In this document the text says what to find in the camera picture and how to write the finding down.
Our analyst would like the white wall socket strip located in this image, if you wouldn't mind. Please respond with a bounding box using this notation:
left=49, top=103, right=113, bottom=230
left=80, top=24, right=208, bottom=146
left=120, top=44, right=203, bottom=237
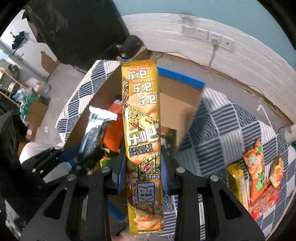
left=182, top=26, right=235, bottom=51

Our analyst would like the black white snack bag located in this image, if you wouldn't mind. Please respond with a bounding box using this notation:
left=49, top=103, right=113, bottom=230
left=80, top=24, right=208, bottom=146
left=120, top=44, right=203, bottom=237
left=78, top=106, right=118, bottom=161

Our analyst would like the long yellow cracker pack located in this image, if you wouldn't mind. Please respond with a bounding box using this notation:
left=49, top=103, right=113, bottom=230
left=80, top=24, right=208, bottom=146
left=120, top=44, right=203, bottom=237
left=121, top=60, right=164, bottom=236

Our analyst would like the small orange snack bag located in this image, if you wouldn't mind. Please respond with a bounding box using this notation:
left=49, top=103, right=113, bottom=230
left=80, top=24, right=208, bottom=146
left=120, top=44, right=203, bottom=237
left=269, top=155, right=284, bottom=189

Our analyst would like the white electric kettle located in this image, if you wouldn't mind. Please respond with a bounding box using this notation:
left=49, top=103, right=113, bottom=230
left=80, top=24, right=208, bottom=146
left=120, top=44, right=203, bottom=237
left=284, top=124, right=296, bottom=144

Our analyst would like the blue white patterned tablecloth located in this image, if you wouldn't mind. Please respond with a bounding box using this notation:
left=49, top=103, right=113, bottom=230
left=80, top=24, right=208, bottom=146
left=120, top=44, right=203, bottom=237
left=56, top=60, right=295, bottom=240

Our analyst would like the red prawn cracker bag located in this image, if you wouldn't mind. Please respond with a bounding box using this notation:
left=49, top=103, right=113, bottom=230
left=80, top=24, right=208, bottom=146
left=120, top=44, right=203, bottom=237
left=248, top=185, right=280, bottom=221

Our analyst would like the cardboard box with blue rim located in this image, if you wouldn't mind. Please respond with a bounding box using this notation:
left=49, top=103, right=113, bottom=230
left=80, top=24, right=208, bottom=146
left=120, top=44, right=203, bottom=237
left=64, top=64, right=206, bottom=220

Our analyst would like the long gold chip pack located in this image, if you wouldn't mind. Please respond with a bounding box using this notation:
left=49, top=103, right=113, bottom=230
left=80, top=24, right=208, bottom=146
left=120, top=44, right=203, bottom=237
left=227, top=162, right=249, bottom=210

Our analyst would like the orange green snack bag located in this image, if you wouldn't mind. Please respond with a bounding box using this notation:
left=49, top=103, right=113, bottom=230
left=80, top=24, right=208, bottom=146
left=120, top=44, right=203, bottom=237
left=243, top=140, right=269, bottom=203

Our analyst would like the grey plug cable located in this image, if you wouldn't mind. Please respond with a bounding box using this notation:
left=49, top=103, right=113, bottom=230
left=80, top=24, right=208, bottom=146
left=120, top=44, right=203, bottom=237
left=208, top=39, right=219, bottom=68

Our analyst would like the black speaker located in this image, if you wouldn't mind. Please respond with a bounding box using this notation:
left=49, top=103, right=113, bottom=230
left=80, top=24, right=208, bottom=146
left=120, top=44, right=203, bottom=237
left=106, top=35, right=144, bottom=59

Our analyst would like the orange black snack bag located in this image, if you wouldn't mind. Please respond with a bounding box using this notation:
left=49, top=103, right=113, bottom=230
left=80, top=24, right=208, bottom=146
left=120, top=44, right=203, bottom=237
left=103, top=103, right=124, bottom=153

